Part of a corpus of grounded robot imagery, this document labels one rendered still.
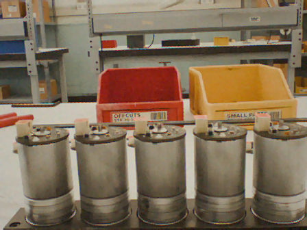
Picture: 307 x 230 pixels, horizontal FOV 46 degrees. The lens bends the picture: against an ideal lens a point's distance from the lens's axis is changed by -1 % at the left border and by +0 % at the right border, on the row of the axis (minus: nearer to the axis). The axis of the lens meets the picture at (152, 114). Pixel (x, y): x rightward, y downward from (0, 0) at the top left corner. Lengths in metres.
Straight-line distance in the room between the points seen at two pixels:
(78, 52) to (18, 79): 0.87
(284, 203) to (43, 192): 0.11
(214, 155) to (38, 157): 0.08
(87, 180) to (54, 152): 0.02
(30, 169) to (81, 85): 4.57
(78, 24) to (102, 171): 4.54
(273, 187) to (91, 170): 0.08
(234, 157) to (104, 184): 0.06
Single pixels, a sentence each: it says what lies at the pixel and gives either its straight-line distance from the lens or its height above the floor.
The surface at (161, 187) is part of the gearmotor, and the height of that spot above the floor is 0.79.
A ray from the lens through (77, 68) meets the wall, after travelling 4.73.
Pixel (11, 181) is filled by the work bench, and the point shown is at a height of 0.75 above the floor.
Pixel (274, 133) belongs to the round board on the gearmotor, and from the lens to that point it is 0.17.
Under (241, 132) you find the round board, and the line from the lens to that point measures 0.17.
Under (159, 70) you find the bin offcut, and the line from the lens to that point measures 0.52.
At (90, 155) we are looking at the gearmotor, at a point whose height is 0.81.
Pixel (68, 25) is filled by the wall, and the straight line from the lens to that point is 4.73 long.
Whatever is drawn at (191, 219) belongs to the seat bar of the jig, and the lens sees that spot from 0.18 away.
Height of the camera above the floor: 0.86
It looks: 13 degrees down
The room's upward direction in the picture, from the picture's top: 2 degrees counter-clockwise
